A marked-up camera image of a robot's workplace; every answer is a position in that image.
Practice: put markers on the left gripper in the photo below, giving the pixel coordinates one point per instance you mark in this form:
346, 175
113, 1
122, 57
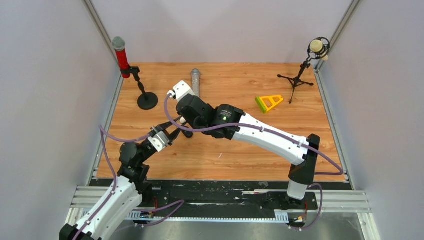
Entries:
162, 127

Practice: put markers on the black earbud charging case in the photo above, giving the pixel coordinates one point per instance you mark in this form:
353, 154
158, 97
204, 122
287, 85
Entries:
187, 134

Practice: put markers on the white earbud case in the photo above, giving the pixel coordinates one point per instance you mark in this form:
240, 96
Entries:
182, 120

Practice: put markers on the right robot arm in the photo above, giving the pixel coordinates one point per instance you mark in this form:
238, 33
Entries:
229, 122

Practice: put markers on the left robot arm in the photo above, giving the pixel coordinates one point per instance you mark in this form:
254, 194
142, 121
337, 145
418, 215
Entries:
129, 187

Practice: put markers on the silver glitter microphone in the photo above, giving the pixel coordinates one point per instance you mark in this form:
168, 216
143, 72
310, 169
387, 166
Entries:
195, 82

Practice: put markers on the green toy brick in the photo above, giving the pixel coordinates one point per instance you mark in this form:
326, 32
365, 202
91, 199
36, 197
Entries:
261, 104

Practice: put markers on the red glitter microphone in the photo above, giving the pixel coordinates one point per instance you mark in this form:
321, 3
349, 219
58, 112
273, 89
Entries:
119, 45

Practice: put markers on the yellow triangular plastic piece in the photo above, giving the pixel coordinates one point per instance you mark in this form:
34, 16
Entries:
272, 101

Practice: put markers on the beige condenser microphone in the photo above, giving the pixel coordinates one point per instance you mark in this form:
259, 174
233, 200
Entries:
319, 50

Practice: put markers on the black tripod mic stand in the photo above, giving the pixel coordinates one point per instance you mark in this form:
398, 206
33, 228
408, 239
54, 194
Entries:
297, 80

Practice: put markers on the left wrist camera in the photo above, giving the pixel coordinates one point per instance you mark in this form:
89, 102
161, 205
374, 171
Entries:
159, 141

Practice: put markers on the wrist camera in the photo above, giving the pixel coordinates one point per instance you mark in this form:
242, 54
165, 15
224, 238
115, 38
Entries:
180, 90
159, 141

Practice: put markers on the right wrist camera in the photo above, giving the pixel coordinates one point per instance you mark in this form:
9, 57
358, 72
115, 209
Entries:
180, 90

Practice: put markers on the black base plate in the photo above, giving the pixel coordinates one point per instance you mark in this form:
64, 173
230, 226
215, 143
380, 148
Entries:
228, 199

